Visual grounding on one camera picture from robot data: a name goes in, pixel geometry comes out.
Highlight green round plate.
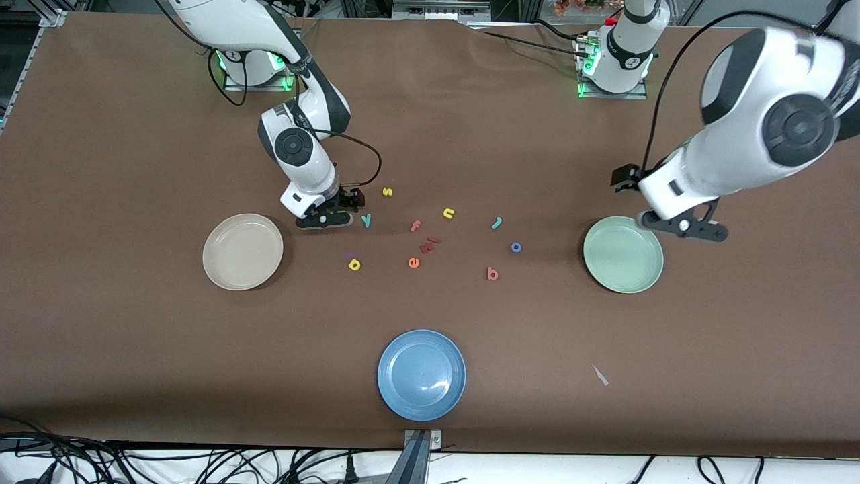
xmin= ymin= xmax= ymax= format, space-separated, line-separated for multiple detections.
xmin=583 ymin=216 xmax=664 ymax=294

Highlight beige round plate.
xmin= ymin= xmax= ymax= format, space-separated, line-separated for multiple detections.
xmin=202 ymin=213 xmax=284 ymax=292

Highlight orange dried flowers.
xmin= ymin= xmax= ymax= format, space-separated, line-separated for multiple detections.
xmin=553 ymin=0 xmax=609 ymax=17

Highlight blue round plate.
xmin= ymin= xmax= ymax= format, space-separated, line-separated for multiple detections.
xmin=377 ymin=329 xmax=467 ymax=423

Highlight brown paper table cover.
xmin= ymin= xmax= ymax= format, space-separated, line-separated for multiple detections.
xmin=0 ymin=10 xmax=860 ymax=458

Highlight dark grey pole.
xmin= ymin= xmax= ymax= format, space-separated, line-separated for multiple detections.
xmin=384 ymin=432 xmax=431 ymax=484

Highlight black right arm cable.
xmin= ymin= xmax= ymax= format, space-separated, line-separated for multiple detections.
xmin=205 ymin=40 xmax=384 ymax=189

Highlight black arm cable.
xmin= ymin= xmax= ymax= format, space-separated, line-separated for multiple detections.
xmin=205 ymin=40 xmax=384 ymax=189
xmin=642 ymin=10 xmax=841 ymax=175

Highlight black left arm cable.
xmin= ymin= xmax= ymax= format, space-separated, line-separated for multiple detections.
xmin=642 ymin=10 xmax=841 ymax=175

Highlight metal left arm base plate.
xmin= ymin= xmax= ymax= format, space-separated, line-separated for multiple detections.
xmin=576 ymin=34 xmax=649 ymax=100

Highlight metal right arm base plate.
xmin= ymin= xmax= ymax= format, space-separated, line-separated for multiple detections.
xmin=223 ymin=50 xmax=297 ymax=92

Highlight black cable on cover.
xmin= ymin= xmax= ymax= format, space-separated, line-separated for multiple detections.
xmin=480 ymin=30 xmax=591 ymax=57

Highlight aluminium frame with sockets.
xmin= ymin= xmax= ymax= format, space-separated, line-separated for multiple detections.
xmin=392 ymin=0 xmax=492 ymax=21

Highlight metal clamp bracket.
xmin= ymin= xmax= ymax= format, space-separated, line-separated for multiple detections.
xmin=403 ymin=429 xmax=443 ymax=450

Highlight aluminium table rail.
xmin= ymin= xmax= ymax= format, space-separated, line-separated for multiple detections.
xmin=0 ymin=9 xmax=68 ymax=135

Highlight black cable tangle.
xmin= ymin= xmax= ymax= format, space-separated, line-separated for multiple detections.
xmin=0 ymin=417 xmax=404 ymax=484

